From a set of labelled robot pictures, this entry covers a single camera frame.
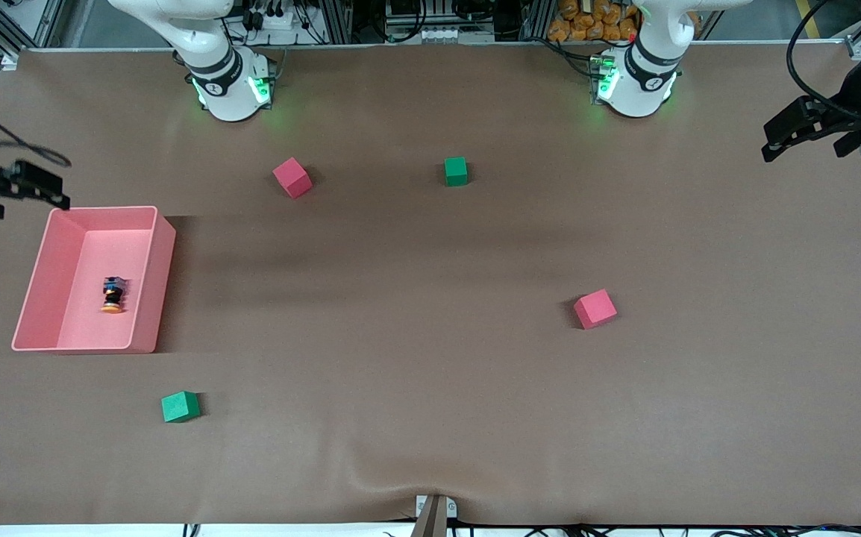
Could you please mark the metal table clamp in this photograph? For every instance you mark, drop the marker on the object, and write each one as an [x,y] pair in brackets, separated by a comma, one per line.
[436,507]

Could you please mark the orange packaged goods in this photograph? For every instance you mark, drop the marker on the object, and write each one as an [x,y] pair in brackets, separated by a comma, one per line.
[587,22]

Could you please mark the brown table mat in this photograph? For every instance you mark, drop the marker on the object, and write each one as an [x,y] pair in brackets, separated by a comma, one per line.
[430,388]

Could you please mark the pink plastic bin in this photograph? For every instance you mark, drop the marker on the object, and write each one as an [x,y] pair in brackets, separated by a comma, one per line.
[106,261]

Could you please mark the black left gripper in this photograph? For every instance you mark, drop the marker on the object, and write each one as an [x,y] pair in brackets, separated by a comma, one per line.
[847,123]

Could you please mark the white power strip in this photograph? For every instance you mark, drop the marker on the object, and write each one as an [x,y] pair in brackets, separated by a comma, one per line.
[270,16]

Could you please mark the orange capped black button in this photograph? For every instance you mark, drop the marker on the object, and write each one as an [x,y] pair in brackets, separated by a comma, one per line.
[113,294]

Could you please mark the white terminal block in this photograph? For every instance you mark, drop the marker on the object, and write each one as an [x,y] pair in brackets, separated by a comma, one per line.
[438,34]

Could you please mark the green foam cube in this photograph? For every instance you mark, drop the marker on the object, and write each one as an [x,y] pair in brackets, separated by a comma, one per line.
[456,171]
[180,407]

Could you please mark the red foam cube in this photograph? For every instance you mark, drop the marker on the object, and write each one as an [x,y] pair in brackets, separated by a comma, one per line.
[595,309]
[292,177]

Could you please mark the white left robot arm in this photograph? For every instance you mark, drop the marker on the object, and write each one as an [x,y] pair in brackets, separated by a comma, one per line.
[636,82]

